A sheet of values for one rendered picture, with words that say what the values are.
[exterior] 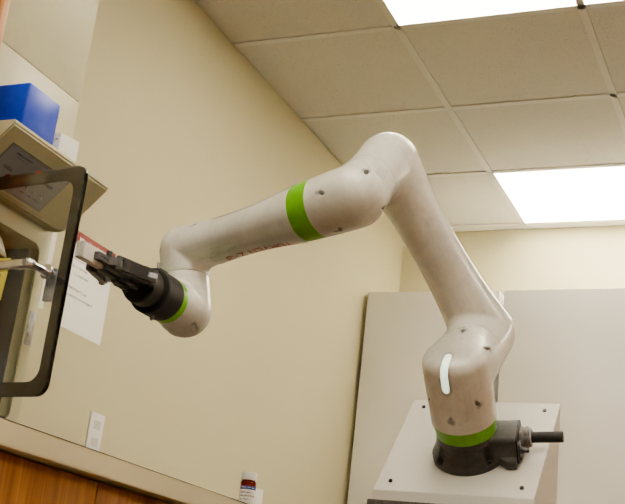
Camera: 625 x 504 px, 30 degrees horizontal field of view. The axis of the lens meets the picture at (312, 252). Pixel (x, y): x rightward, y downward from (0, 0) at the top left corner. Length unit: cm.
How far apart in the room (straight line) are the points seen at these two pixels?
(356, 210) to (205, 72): 193
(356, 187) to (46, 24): 78
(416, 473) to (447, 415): 16
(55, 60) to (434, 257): 89
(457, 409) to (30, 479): 81
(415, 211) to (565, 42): 181
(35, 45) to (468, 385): 110
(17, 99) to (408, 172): 75
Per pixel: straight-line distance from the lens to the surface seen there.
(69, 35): 258
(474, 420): 228
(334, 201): 214
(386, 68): 423
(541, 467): 234
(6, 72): 239
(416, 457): 242
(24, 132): 223
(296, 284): 456
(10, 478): 194
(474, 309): 236
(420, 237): 231
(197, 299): 234
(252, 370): 422
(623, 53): 408
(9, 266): 198
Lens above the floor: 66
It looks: 19 degrees up
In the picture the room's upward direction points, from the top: 7 degrees clockwise
